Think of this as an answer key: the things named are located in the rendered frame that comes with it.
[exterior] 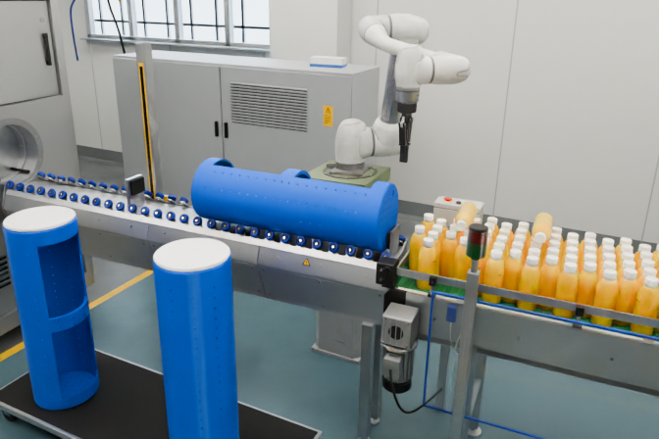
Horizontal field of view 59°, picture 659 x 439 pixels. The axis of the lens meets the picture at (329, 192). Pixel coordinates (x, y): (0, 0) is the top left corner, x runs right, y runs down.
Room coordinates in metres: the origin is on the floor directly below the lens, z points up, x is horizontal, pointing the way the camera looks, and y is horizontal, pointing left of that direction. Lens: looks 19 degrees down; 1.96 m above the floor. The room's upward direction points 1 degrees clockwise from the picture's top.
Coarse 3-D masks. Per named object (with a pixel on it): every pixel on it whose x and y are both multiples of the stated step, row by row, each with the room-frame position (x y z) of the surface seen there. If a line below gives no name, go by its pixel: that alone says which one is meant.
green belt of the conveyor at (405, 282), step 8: (408, 264) 2.17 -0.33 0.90; (400, 280) 2.02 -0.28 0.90; (408, 280) 2.02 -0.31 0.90; (416, 280) 2.02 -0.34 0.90; (408, 288) 1.96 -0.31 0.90; (416, 288) 1.96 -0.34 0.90; (440, 288) 1.96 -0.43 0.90; (448, 288) 1.96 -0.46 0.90; (456, 288) 1.96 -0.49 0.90; (464, 296) 1.91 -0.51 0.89; (480, 296) 1.90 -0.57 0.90; (504, 304) 1.85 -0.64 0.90; (512, 304) 1.85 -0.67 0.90; (536, 312) 1.80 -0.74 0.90; (544, 312) 1.80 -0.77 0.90; (584, 320) 1.74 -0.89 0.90; (624, 328) 1.70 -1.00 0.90; (656, 336) 1.65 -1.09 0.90
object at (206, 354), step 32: (160, 288) 1.85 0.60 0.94; (192, 288) 1.81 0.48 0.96; (224, 288) 1.89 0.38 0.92; (160, 320) 1.87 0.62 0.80; (192, 320) 1.81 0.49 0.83; (224, 320) 1.88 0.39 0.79; (192, 352) 1.81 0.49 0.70; (224, 352) 1.87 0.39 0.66; (192, 384) 1.81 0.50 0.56; (224, 384) 1.86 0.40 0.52; (192, 416) 1.81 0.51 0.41; (224, 416) 1.86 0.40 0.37
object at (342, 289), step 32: (96, 192) 2.92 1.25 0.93; (96, 224) 2.64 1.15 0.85; (128, 224) 2.58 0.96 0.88; (192, 224) 2.49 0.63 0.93; (96, 256) 2.74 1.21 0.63; (128, 256) 2.63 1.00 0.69; (256, 256) 2.29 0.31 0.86; (288, 256) 2.24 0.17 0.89; (256, 288) 2.35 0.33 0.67; (288, 288) 2.27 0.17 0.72; (320, 288) 2.19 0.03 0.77; (352, 288) 2.12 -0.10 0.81; (384, 288) 2.05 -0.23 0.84
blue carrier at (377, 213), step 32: (224, 160) 2.55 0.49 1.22; (192, 192) 2.41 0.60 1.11; (224, 192) 2.35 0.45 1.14; (256, 192) 2.30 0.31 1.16; (288, 192) 2.25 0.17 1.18; (320, 192) 2.21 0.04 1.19; (352, 192) 2.17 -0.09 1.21; (384, 192) 2.15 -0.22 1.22; (256, 224) 2.31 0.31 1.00; (288, 224) 2.23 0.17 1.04; (320, 224) 2.39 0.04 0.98; (352, 224) 2.11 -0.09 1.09; (384, 224) 2.15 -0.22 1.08
